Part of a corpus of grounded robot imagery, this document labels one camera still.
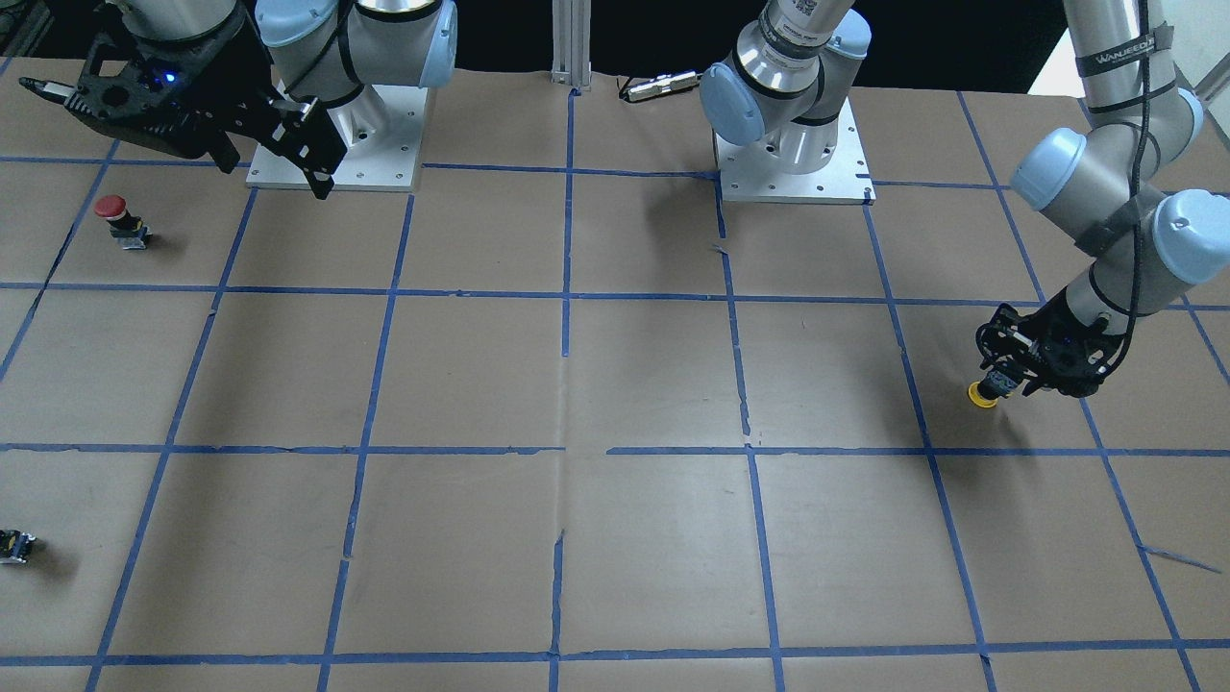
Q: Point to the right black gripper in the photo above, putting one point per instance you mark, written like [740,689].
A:
[233,85]

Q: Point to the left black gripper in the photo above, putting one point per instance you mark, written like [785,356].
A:
[1053,332]

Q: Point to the yellow push button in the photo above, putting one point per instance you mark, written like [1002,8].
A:
[995,385]

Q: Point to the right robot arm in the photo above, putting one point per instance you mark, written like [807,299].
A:
[334,93]

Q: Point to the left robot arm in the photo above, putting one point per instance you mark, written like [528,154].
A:
[789,75]

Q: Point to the metal connector plug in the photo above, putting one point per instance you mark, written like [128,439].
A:
[660,86]

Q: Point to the aluminium frame post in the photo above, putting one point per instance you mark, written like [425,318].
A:
[572,22]

